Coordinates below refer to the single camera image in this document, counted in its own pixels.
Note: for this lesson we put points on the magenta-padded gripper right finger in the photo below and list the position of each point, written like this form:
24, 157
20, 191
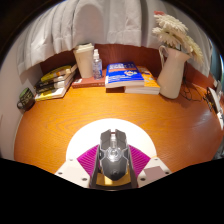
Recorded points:
153, 171

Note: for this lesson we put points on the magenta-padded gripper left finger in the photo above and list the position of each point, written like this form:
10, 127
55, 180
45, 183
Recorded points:
71, 171

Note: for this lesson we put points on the grey and black computer mouse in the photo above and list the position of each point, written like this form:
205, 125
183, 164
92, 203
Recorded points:
113, 156

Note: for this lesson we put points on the white yellow black mouse pad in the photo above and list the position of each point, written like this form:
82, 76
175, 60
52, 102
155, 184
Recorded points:
86, 135

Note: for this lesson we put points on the yellow and white book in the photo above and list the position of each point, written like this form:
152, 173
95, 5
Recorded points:
51, 94

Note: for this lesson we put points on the white paper sheet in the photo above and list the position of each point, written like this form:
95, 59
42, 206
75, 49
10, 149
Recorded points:
220, 120

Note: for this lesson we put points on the green and black mug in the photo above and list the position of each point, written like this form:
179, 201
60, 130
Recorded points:
26, 98

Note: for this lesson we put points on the orange and yellow book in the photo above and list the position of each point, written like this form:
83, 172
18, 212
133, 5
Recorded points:
150, 83

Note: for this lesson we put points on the red-brown book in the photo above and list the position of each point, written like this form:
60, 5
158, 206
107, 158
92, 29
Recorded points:
86, 81

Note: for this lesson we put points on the silver laptop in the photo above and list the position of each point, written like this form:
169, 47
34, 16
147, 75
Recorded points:
214, 98

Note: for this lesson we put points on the white ceramic vase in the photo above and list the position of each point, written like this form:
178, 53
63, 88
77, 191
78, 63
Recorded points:
171, 76

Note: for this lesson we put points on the blue book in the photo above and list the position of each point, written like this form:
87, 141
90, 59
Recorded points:
123, 75

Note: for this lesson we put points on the clear sanitizer bottle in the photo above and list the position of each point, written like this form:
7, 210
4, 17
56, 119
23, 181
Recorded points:
97, 68

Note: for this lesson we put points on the cream travel tumbler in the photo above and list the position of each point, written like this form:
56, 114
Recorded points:
84, 61

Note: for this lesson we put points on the white curtain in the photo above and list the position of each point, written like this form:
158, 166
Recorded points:
110, 20

